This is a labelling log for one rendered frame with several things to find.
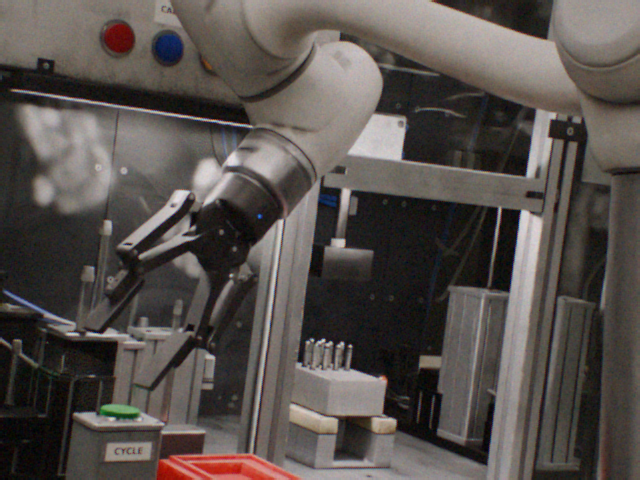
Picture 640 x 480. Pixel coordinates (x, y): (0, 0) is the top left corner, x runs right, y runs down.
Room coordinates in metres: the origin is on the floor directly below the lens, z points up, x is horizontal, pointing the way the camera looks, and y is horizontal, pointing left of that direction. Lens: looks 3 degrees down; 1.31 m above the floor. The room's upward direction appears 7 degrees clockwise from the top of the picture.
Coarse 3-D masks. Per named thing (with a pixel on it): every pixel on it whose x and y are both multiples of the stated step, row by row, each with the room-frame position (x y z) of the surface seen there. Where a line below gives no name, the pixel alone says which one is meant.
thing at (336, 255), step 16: (336, 208) 1.93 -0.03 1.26; (336, 224) 1.92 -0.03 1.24; (336, 240) 1.92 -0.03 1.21; (320, 256) 1.89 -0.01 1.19; (336, 256) 1.89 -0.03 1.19; (352, 256) 1.91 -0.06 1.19; (368, 256) 1.93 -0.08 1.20; (320, 272) 1.88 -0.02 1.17; (336, 272) 1.90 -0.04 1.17; (352, 272) 1.91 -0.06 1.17; (368, 272) 1.93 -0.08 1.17
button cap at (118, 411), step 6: (102, 408) 1.40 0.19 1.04; (108, 408) 1.40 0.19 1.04; (114, 408) 1.40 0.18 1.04; (120, 408) 1.40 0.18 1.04; (126, 408) 1.41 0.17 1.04; (132, 408) 1.41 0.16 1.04; (108, 414) 1.39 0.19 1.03; (114, 414) 1.39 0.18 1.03; (120, 414) 1.39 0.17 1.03; (126, 414) 1.39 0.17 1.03; (132, 414) 1.39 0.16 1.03; (138, 414) 1.40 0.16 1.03
